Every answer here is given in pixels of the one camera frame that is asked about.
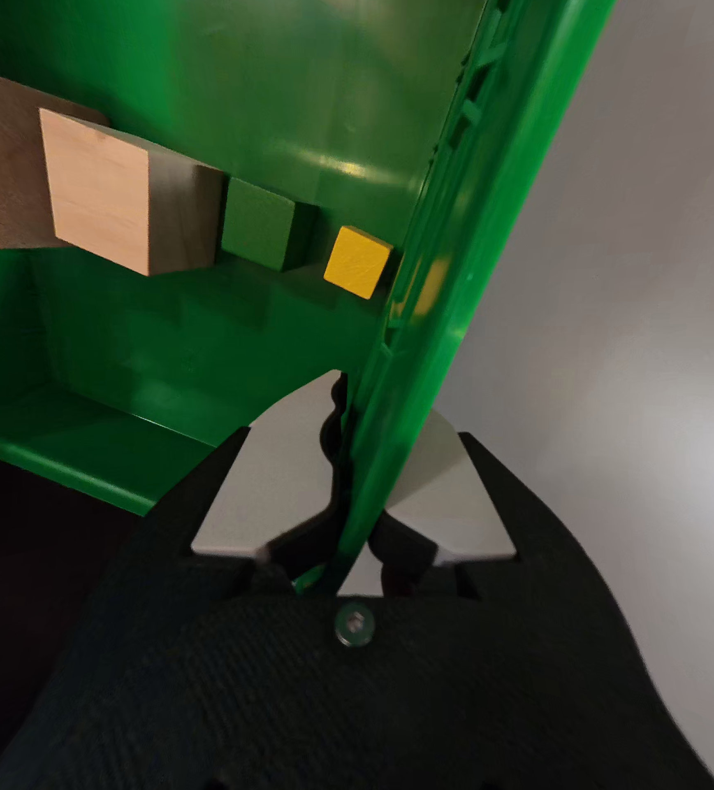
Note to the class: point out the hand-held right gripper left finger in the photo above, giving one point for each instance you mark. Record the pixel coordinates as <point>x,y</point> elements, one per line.
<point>270,487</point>

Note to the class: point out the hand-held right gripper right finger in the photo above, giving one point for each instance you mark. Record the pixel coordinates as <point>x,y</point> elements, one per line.
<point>462,500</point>

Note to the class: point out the yellow cube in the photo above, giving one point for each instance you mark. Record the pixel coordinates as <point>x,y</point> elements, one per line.
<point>357,262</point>

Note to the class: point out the green cube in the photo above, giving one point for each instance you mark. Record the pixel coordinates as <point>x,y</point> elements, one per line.
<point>255,219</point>

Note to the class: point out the small wooden cube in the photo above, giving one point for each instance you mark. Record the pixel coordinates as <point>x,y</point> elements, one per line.
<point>98,191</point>

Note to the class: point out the green plastic bin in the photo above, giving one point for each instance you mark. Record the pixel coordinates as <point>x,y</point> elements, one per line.
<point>209,92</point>

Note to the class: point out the large wooden cube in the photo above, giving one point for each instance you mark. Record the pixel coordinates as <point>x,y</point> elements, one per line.
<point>5,173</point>

